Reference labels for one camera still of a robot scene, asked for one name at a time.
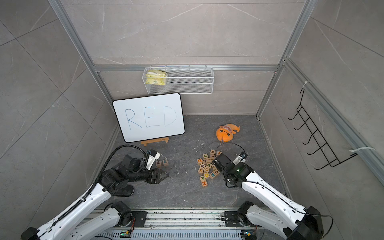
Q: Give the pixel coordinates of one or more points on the wooden block letter N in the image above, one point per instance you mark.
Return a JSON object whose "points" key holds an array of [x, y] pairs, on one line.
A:
{"points": [[204, 183]]}

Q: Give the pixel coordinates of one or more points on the whiteboard with RED text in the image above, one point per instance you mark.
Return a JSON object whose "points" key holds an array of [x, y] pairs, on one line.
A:
{"points": [[152, 117]]}

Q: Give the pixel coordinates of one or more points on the white wire mesh basket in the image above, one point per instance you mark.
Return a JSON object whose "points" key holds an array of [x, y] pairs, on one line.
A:
{"points": [[183, 80]]}

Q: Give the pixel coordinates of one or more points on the orange plush toy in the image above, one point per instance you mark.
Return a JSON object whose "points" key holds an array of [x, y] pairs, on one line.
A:
{"points": [[226, 133]]}

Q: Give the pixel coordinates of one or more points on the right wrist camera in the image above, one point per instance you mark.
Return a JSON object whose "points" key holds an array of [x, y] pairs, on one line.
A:
{"points": [[241, 158]]}

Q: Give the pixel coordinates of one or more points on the black wire hook rack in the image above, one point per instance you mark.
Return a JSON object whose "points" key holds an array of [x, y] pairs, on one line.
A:
{"points": [[317, 137]]}

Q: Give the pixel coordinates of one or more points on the wooden whiteboard stand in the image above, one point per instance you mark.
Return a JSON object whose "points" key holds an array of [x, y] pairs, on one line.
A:
{"points": [[145, 143]]}

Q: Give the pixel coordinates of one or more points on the yellow packet in basket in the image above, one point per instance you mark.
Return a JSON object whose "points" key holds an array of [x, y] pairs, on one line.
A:
{"points": [[156, 77]]}

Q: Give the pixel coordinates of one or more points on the wooden block letter K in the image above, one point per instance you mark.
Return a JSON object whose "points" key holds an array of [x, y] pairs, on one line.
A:
{"points": [[200, 170]]}

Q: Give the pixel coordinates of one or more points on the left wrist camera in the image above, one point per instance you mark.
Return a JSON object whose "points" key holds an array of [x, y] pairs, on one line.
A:
{"points": [[153, 156]]}

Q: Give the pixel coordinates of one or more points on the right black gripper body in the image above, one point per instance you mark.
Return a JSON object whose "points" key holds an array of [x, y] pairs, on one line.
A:
{"points": [[225, 176]]}

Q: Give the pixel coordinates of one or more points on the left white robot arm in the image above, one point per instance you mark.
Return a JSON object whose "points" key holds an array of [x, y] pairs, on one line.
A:
{"points": [[114, 182]]}

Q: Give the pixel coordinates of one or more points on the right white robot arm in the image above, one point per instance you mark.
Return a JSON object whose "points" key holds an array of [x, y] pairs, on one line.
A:
{"points": [[270, 204]]}

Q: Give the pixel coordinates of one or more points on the metal base rail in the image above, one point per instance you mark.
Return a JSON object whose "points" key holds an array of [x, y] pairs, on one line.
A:
{"points": [[203, 224]]}

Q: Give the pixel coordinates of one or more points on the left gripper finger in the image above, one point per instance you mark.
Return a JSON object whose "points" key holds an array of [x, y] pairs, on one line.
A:
{"points": [[159, 179], [162, 173]]}

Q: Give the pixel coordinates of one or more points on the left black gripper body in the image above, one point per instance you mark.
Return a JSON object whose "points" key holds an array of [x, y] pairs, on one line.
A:
{"points": [[149, 176]]}

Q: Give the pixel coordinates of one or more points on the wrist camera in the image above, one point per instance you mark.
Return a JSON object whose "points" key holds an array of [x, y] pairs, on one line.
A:
{"points": [[153, 156], [241, 158]]}

